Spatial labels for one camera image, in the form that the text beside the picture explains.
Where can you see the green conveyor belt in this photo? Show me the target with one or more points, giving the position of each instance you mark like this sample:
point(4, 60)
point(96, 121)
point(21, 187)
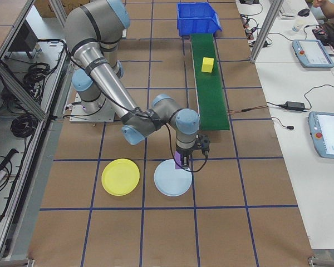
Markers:
point(211, 97)

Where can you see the blue grey teach pendant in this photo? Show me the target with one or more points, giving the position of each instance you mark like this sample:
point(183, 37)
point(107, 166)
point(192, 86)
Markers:
point(328, 133)
point(311, 53)

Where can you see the black computer mouse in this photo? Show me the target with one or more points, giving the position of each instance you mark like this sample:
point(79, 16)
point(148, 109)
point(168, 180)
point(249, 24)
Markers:
point(304, 12)

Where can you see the black laptop power brick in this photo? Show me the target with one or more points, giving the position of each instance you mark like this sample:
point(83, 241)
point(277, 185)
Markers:
point(295, 105)

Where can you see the white side table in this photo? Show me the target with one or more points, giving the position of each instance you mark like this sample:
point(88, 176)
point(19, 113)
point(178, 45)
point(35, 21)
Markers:
point(289, 167)

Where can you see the metal bar V-shaped frame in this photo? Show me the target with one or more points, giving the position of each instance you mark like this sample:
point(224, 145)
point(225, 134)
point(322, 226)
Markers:
point(22, 100)

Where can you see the white paper cup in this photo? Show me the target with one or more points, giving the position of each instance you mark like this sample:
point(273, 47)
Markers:
point(297, 26)

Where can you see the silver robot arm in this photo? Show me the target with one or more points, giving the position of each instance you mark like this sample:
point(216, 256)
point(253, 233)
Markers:
point(105, 78)

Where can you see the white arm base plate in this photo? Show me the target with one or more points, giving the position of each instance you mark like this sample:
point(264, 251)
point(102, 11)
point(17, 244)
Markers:
point(86, 116)

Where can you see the black handheld tool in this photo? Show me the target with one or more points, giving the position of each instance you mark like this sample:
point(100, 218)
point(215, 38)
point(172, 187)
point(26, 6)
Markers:
point(12, 152)

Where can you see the light blue plastic plate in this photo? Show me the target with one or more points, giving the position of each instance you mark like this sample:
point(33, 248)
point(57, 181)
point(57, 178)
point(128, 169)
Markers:
point(169, 183)

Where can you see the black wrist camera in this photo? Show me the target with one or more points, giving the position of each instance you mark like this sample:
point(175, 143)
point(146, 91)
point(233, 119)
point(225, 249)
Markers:
point(204, 144)

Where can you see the purple foam block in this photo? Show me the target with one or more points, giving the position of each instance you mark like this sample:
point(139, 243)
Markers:
point(177, 161)

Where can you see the brown cardboard box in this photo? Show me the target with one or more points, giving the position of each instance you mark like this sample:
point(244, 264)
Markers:
point(50, 8)

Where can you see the aluminium rig post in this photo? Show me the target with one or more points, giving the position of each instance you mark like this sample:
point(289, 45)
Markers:
point(263, 33)

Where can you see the yellow foam block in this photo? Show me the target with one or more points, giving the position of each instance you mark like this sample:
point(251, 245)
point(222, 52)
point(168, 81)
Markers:
point(207, 65)

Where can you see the blue plastic bin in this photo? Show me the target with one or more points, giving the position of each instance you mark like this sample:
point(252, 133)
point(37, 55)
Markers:
point(197, 25)

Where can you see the yellow plastic plate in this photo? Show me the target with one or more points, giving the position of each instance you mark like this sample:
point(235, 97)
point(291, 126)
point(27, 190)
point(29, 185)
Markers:
point(119, 178)

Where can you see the black electronics box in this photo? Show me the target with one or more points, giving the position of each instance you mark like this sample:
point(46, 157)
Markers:
point(23, 39)

